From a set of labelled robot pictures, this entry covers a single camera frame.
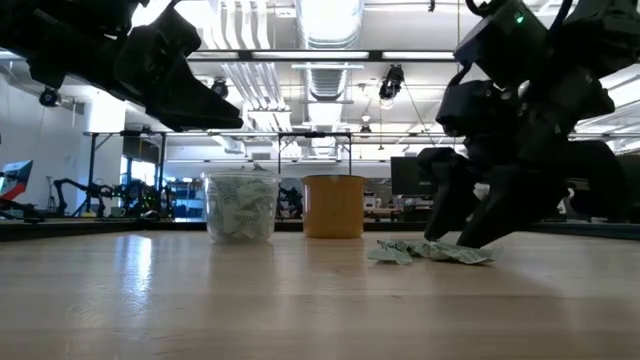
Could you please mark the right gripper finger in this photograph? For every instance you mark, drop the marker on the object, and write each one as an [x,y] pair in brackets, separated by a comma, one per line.
[447,185]
[520,195]

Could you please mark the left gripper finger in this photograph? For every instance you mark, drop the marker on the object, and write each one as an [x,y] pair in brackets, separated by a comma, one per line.
[195,102]
[200,127]

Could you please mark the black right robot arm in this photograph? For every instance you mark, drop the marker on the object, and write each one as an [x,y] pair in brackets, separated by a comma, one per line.
[600,35]

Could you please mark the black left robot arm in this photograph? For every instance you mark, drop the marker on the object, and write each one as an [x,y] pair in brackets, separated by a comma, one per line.
[60,40]

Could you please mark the black computer monitor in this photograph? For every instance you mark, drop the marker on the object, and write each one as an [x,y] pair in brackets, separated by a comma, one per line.
[405,175]

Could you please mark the colourful display screen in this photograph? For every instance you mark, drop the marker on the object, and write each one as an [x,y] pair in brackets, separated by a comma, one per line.
[15,175]

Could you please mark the black round ceiling camera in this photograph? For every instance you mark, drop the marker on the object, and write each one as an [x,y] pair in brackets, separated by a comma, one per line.
[219,89]
[49,97]

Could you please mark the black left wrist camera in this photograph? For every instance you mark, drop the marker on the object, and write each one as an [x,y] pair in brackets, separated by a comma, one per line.
[175,32]

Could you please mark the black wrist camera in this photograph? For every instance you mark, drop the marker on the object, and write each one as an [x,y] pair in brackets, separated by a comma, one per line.
[475,107]
[175,32]

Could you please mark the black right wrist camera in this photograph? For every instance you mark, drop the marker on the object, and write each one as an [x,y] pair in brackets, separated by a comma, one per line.
[475,107]

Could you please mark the black background rig frame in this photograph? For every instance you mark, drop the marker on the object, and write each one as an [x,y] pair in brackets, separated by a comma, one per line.
[91,165]
[315,134]

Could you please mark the black overhead camera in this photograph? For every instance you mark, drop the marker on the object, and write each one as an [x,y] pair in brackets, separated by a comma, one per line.
[392,80]

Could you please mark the black overhead frame beam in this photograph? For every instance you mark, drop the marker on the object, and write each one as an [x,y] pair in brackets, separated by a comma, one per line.
[375,55]

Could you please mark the black aluminium table frame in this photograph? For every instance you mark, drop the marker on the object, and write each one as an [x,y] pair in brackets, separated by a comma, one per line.
[100,227]

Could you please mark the silver round air duct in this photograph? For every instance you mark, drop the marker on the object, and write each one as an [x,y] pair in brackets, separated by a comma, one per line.
[327,30]

